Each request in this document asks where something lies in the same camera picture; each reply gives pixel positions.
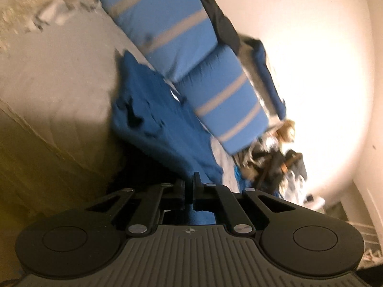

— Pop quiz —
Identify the dark blue sweatshirt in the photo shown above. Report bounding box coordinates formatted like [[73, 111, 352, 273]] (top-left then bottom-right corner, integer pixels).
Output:
[[110, 50, 225, 225]]

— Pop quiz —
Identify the dark cluttered bag pile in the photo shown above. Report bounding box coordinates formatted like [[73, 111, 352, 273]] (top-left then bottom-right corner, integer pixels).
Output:
[[234, 135, 308, 203]]

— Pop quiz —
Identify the brown teddy bear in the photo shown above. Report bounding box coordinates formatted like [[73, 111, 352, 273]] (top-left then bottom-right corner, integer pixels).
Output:
[[275, 119, 295, 150]]

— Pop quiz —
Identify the blue striped pillow right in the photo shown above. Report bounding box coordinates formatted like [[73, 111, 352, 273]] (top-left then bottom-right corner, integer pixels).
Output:
[[175, 45, 268, 155]]

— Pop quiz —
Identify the blue striped pillow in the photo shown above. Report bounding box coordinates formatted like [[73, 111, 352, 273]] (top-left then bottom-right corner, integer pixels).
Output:
[[100, 0, 217, 82], [175, 45, 268, 155]]

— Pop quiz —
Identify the dark blue headboard cushion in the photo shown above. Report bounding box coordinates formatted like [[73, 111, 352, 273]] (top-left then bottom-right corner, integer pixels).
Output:
[[252, 39, 286, 121]]

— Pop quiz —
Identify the black garment behind pillows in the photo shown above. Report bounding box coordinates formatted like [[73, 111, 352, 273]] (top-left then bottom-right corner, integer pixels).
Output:
[[200, 0, 240, 56]]

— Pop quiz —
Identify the grey quilted bedspread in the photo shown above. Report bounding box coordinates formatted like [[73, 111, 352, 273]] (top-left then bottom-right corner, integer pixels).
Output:
[[0, 0, 240, 192]]

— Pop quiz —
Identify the blue striped pillow left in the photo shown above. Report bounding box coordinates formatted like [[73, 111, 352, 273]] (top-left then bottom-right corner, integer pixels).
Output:
[[100, 0, 217, 82]]

